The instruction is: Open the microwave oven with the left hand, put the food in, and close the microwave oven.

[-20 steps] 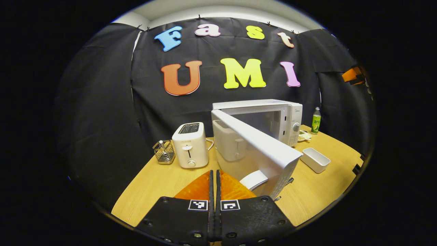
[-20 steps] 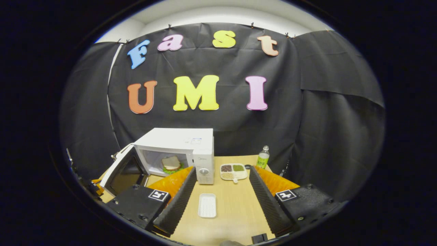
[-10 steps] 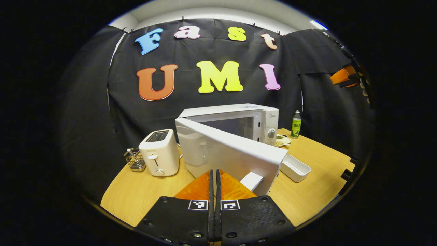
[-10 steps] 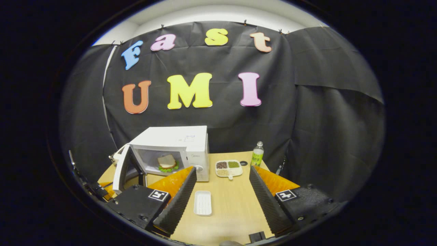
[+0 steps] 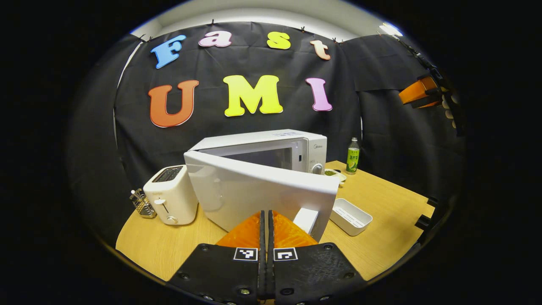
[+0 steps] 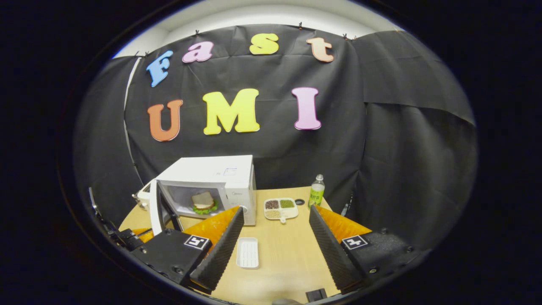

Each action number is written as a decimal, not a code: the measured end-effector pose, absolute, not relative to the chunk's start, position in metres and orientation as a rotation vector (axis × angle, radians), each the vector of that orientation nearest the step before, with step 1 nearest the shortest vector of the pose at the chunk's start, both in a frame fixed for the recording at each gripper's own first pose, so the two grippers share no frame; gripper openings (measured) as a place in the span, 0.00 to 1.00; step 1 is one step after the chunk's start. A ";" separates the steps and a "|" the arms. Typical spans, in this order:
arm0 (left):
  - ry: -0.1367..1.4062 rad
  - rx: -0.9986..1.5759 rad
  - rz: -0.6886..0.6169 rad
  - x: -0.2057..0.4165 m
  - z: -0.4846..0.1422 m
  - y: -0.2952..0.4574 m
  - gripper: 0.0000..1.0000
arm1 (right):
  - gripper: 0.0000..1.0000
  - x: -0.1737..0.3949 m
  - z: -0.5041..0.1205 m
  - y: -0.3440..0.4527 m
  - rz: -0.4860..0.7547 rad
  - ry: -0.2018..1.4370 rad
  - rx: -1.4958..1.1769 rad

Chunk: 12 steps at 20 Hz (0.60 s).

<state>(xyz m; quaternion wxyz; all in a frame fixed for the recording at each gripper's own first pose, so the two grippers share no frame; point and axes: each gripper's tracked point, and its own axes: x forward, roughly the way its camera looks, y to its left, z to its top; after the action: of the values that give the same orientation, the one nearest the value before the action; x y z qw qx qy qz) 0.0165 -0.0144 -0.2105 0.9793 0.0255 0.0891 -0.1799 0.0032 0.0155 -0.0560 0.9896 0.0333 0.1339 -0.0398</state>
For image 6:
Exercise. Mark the white rectangular plate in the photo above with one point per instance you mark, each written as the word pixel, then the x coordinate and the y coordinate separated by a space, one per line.
pixel 247 253

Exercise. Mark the green drink bottle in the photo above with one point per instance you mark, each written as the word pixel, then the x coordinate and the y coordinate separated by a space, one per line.
pixel 316 195

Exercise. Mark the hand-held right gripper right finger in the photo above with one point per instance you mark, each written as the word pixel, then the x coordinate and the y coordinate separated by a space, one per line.
pixel 334 254

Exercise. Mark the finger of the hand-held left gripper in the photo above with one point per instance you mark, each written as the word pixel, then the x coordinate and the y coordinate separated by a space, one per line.
pixel 144 234

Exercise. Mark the sandwich with lettuce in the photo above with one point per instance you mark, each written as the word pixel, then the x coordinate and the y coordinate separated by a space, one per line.
pixel 204 201

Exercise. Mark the white divided dish with beans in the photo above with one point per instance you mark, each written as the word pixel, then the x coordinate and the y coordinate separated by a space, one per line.
pixel 280 209

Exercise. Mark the white toaster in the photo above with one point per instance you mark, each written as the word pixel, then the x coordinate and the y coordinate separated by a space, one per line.
pixel 145 197

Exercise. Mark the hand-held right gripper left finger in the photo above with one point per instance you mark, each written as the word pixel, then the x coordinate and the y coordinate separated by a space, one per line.
pixel 218 254

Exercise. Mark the white microwave oven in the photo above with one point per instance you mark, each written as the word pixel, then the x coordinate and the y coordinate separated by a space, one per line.
pixel 211 169

